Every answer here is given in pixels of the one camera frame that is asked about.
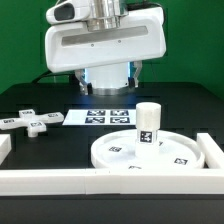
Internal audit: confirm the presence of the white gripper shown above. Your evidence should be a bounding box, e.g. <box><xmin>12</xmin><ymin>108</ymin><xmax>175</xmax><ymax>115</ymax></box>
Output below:
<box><xmin>45</xmin><ymin>7</ymin><xmax>166</xmax><ymax>95</ymax></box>

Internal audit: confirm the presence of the white round table top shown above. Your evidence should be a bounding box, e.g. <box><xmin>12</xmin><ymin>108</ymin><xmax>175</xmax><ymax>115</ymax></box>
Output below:
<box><xmin>91</xmin><ymin>129</ymin><xmax>205</xmax><ymax>170</ymax></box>

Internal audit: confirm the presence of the white cross-shaped table base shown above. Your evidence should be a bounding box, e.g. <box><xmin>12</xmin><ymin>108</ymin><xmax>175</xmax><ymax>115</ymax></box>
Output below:
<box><xmin>0</xmin><ymin>109</ymin><xmax>64</xmax><ymax>138</ymax></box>

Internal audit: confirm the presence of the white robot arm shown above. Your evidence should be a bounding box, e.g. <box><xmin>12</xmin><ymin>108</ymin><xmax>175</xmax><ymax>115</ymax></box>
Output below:
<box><xmin>45</xmin><ymin>0</ymin><xmax>166</xmax><ymax>95</ymax></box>

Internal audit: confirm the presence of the white marker sheet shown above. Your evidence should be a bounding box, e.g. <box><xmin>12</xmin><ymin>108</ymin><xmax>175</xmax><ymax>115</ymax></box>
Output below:
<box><xmin>63</xmin><ymin>109</ymin><xmax>136</xmax><ymax>126</ymax></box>

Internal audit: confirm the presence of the white U-shaped fence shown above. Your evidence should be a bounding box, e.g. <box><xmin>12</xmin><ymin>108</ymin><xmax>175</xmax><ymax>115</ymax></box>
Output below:
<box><xmin>0</xmin><ymin>133</ymin><xmax>224</xmax><ymax>196</ymax></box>

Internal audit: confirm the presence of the black cable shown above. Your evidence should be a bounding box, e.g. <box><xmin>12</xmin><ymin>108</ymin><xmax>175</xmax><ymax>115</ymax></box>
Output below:
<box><xmin>31</xmin><ymin>71</ymin><xmax>76</xmax><ymax>84</ymax></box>

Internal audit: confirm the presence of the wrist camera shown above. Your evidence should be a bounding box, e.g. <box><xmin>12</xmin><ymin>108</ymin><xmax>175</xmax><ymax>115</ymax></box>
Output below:
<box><xmin>46</xmin><ymin>0</ymin><xmax>90</xmax><ymax>25</ymax></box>

